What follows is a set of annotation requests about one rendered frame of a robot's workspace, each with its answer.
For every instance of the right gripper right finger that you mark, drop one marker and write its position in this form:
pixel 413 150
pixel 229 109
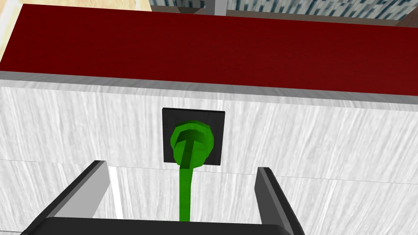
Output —
pixel 269 202

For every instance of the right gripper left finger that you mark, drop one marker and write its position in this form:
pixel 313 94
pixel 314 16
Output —
pixel 81 195

